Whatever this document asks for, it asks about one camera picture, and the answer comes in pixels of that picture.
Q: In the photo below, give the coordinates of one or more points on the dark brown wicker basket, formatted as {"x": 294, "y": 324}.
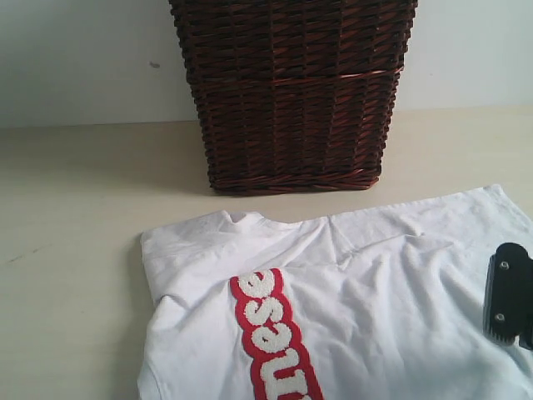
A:
{"x": 293, "y": 96}

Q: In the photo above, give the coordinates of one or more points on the white t-shirt red logo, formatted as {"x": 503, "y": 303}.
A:
{"x": 380, "y": 303}

